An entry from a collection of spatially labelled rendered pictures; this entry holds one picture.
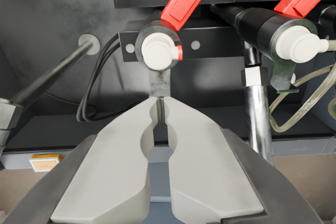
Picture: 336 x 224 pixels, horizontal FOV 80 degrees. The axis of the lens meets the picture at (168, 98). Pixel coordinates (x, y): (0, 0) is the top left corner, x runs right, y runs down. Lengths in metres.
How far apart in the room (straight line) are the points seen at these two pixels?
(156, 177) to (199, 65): 0.49
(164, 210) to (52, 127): 0.45
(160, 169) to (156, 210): 0.14
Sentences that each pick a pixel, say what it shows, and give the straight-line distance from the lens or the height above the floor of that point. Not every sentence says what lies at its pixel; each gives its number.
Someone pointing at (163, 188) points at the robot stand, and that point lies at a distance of 0.76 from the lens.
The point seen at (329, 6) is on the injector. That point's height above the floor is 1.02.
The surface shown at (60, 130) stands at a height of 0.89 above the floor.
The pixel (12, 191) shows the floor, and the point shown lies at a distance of 2.49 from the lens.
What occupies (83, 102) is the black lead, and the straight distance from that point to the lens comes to 0.25.
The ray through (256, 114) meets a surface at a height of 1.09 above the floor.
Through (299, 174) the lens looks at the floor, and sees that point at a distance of 2.29.
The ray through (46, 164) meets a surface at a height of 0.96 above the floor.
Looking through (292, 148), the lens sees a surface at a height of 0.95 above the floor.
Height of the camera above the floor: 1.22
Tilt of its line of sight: 60 degrees down
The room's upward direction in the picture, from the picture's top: 177 degrees clockwise
